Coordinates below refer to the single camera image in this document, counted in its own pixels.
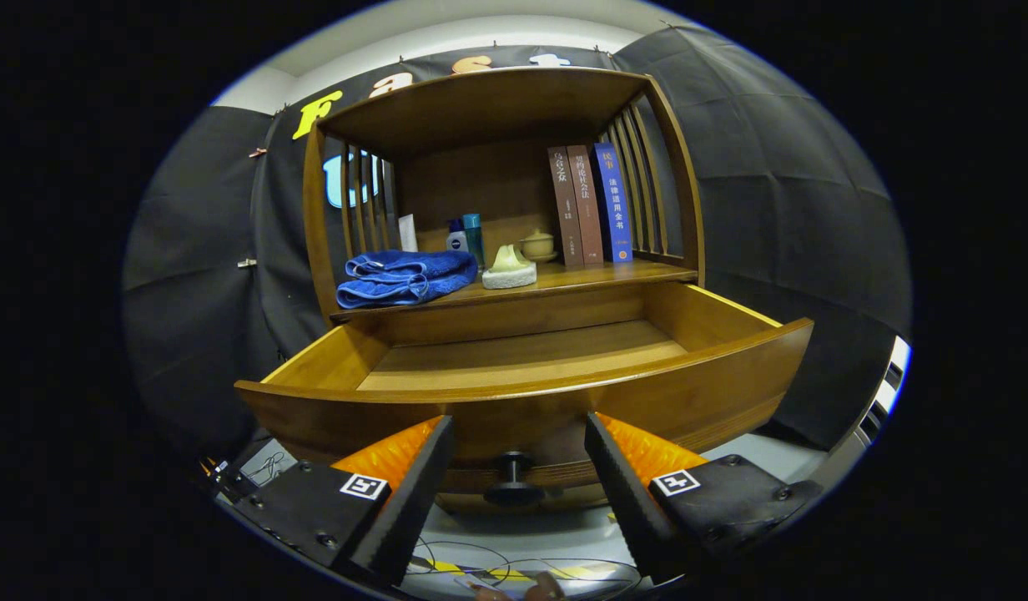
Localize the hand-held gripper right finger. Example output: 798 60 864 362
583 411 824 585

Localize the dark brown book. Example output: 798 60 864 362
547 146 585 270

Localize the pale green handled sponge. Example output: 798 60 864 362
481 244 538 290

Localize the wooden countertop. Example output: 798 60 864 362
330 257 698 322

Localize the teal translucent bottle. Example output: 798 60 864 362
462 213 486 270

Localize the thin black cable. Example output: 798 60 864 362
406 538 642 598

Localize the blue folded towel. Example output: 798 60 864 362
336 249 479 310

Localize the reddish brown book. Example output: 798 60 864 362
566 144 605 266

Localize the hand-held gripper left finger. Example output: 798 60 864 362
230 415 456 588

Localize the wooden cabinet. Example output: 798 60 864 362
301 67 707 514

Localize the wooden drawer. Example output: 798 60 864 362
234 282 815 508

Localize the blue book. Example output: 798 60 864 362
592 142 634 264

